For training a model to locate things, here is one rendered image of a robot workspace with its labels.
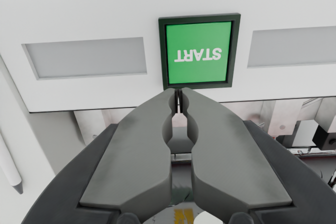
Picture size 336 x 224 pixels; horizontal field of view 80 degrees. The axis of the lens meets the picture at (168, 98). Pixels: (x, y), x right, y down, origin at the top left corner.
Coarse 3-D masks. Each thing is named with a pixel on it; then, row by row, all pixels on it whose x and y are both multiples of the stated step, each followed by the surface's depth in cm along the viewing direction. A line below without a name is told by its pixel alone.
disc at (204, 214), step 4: (204, 212) 38; (196, 216) 38; (200, 216) 38; (204, 216) 38; (208, 216) 38; (212, 216) 38; (196, 220) 39; (200, 220) 39; (204, 220) 39; (208, 220) 39; (212, 220) 39; (216, 220) 39; (220, 220) 39
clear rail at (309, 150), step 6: (294, 150) 30; (300, 150) 30; (306, 150) 29; (312, 150) 29; (318, 150) 29; (324, 150) 29; (330, 150) 29; (174, 156) 30; (180, 156) 30; (186, 156) 30
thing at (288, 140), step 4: (300, 120) 33; (296, 124) 33; (296, 128) 34; (292, 132) 34; (296, 132) 34; (280, 136) 36; (284, 136) 35; (288, 136) 35; (292, 136) 35; (280, 140) 36; (284, 140) 35; (288, 140) 35; (292, 140) 35; (284, 144) 36; (288, 144) 36
